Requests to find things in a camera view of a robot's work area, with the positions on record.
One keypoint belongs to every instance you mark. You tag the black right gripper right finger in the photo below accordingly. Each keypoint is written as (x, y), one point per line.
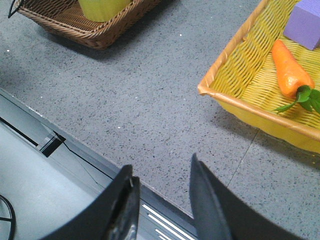
(218, 214)

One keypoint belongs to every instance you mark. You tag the yellow woven basket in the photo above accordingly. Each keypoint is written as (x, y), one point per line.
(244, 82)

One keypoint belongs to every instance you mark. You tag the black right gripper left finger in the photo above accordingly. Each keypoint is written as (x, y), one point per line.
(113, 215)

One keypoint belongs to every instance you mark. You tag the toy carrot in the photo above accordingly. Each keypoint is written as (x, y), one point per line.
(293, 81)

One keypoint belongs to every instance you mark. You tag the yellow packing tape roll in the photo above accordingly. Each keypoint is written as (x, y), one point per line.
(102, 10)

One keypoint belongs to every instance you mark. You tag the purple foam cube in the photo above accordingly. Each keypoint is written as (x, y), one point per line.
(303, 26)

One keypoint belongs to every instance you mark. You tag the brown wicker basket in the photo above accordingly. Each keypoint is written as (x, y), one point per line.
(65, 18)

